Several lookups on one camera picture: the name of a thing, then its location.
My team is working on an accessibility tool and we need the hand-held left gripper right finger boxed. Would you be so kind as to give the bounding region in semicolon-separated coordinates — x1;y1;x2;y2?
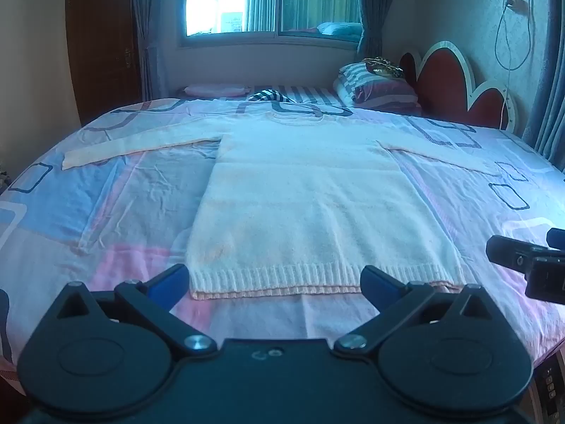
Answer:
334;265;497;359

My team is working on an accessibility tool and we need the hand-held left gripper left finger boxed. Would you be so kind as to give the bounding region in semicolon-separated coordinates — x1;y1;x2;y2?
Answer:
55;264;218;359

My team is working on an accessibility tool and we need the cream knitted sweater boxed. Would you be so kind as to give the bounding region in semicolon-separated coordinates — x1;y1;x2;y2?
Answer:
61;110;516;300

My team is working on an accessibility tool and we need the pink blue printed bed sheet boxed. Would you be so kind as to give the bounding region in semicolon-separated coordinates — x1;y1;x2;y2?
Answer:
0;96;565;391

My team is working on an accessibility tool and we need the pale blue curtain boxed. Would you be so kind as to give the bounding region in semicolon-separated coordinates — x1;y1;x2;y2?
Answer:
523;0;565;174

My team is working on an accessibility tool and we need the dark device with buttons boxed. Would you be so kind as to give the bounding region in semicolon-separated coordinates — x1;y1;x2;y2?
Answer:
529;348;565;424

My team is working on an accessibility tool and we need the red white scalloped headboard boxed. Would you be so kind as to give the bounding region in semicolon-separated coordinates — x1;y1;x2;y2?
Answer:
398;40;518;136

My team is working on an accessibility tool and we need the striped mattress sheet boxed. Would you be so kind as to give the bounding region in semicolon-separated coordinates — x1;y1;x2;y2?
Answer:
176;84;350;107

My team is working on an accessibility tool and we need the pink pillow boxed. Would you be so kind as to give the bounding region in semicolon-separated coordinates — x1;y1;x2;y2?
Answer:
183;83;249;98

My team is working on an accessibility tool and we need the striped folded garment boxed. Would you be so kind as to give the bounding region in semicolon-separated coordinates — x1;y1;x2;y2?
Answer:
246;89;306;105

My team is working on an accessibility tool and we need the gold shiny bag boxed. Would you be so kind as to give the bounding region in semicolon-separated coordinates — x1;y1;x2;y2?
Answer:
361;56;405;80

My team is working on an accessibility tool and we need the brown wooden door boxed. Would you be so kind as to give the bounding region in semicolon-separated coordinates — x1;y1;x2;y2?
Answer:
65;0;143;127

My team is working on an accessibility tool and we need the grey curtain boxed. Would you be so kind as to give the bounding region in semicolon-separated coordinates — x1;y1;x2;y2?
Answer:
355;0;386;61
131;0;167;101

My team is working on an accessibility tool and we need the window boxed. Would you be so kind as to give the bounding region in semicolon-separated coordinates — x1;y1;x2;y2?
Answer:
178;0;368;48

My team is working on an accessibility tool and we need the hanging charger cable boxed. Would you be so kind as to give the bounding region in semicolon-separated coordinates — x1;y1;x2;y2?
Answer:
494;0;532;130

